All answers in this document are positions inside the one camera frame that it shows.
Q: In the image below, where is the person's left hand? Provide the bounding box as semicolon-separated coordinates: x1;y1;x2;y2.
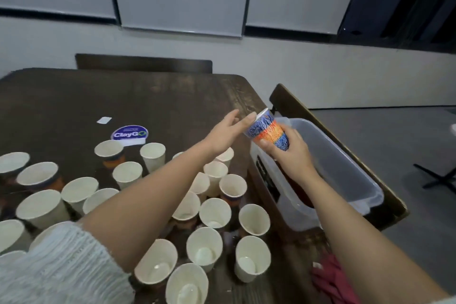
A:
198;108;257;159

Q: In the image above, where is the person's right hand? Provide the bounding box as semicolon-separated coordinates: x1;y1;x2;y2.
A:
258;123;320;187

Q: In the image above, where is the white paper cup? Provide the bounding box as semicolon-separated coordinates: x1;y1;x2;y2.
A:
215;146;235;169
203;161;229;198

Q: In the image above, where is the orange blue patterned paper cup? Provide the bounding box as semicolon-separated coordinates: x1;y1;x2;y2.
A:
244;107;291;152

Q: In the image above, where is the clear plastic storage bin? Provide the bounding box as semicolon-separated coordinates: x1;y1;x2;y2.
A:
249;117;386;232

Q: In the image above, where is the group of paper cups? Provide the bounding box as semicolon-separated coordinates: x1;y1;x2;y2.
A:
0;139;273;304

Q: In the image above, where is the person's right forearm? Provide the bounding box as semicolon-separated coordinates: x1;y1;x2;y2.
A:
303;172;450;304

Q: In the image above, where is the person's left forearm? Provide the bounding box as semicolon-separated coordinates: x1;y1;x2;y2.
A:
0;143;215;304

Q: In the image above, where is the dark wooden chair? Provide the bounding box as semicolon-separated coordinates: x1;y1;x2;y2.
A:
269;84;410;231
75;53;214;75

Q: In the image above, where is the dark wooden table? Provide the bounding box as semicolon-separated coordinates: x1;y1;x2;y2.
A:
0;67;343;304

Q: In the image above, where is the round blue sticker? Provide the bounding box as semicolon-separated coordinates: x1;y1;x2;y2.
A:
110;124;150;146

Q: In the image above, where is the dark red cloth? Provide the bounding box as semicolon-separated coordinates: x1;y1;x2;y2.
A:
311;254;361;304

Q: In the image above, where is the round white side table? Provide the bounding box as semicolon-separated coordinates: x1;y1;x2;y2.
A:
415;123;456;194

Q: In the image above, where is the dark window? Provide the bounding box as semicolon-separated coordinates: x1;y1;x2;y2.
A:
337;0;456;52

